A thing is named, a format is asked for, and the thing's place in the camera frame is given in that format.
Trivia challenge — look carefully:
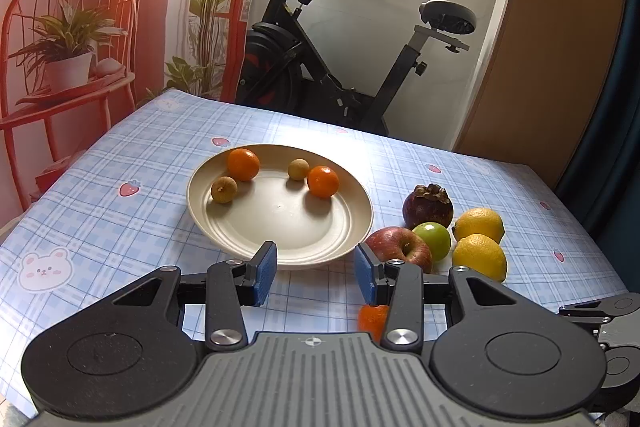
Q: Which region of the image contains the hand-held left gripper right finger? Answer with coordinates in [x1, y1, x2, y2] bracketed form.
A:
[354, 242, 521, 351]

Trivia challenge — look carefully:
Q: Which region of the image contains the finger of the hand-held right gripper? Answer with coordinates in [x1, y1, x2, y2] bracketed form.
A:
[559, 292, 640, 325]

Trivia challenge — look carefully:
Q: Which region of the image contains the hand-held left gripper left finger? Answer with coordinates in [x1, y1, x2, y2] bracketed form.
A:
[112, 241, 278, 350]

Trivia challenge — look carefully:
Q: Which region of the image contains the red apple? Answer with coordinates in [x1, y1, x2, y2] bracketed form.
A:
[365, 226, 434, 276]

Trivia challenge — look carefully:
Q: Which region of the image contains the small orange tangerine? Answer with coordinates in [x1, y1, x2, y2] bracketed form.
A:
[358, 304, 390, 342]
[307, 165, 340, 199]
[227, 148, 262, 182]

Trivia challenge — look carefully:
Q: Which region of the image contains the cream round plate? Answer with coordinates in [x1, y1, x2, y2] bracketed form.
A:
[186, 143, 374, 271]

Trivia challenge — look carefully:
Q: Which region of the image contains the small green apple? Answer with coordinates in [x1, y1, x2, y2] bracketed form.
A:
[412, 222, 452, 262]

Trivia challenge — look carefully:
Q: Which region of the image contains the dark purple mangosteen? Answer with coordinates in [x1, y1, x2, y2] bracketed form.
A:
[403, 183, 455, 231]

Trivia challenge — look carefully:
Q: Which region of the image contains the yellow lemon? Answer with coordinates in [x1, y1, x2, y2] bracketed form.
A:
[452, 207, 505, 245]
[451, 234, 508, 284]

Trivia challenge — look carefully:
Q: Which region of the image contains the dark blue curtain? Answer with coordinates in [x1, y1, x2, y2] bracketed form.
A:
[554, 0, 640, 295]

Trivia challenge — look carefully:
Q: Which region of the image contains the blue plaid tablecloth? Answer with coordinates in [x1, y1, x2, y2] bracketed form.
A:
[0, 89, 629, 421]

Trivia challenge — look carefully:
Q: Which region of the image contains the black exercise bike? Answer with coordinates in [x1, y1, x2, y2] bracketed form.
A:
[235, 0, 477, 137]

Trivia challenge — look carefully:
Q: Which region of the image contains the wooden cabinet panel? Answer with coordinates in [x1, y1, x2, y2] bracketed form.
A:
[451, 0, 629, 188]

